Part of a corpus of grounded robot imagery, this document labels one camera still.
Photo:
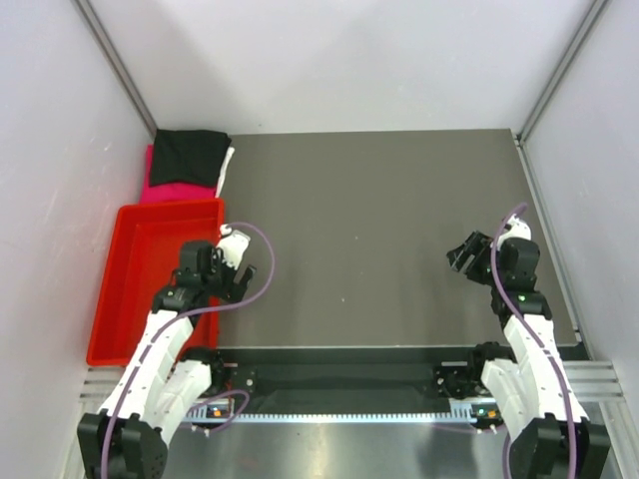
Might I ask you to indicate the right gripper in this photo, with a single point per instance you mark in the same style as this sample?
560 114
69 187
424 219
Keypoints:
481 245

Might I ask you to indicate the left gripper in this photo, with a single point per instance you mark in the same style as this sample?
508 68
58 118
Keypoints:
233 291

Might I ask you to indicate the black t-shirt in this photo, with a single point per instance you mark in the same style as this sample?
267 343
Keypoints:
193 157

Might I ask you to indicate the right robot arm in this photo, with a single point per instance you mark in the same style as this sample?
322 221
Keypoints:
549 433

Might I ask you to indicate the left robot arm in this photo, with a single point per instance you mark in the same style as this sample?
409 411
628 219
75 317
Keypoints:
166 379

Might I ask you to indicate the red plastic bin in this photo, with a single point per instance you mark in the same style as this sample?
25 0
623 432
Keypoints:
144 251

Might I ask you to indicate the folded pink t-shirt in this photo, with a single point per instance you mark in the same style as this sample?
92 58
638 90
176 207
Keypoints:
172 192

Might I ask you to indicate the folded white t-shirt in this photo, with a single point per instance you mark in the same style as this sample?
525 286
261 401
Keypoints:
223 170

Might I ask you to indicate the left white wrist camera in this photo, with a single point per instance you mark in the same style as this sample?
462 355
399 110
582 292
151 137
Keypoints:
232 245

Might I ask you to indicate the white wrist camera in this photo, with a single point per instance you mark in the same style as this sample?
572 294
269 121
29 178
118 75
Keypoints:
232 245
515 228

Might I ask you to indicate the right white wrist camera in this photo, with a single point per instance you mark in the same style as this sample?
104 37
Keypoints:
515 228

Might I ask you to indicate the grey slotted cable duct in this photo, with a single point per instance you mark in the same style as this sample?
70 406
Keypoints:
482 414

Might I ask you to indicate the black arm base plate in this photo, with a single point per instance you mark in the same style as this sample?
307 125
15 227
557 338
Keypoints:
352 379

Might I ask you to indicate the aluminium frame rail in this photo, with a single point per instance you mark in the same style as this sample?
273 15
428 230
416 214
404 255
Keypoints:
591 381

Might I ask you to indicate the right corner aluminium post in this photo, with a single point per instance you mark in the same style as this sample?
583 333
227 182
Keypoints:
594 13

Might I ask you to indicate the corner aluminium post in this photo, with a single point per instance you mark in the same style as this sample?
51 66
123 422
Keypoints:
594 13
101 36

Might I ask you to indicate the left corner aluminium post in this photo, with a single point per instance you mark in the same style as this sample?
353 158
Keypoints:
101 36

